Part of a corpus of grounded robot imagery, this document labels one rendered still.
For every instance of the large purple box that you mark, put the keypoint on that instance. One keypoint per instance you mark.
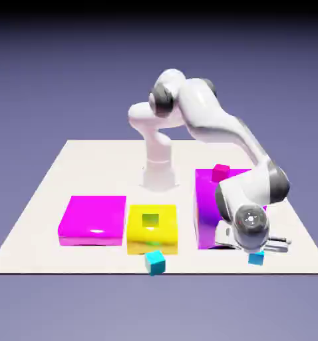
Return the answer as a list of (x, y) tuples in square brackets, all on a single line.
[(205, 202)]

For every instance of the large yellow box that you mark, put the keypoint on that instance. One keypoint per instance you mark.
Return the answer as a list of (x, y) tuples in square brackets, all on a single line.
[(164, 234)]

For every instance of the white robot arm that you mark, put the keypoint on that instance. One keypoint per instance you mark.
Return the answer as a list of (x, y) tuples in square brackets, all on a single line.
[(201, 106)]

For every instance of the small pink cube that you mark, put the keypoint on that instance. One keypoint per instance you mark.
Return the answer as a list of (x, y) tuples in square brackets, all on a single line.
[(219, 173)]

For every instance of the small cyan cube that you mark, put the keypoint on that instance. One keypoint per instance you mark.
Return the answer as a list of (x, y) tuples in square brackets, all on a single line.
[(155, 262), (255, 259)]

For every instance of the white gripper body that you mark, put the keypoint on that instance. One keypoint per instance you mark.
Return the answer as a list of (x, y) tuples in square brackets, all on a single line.
[(225, 243)]

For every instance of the large magenta box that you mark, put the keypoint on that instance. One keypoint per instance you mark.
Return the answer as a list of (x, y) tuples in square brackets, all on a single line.
[(92, 215)]

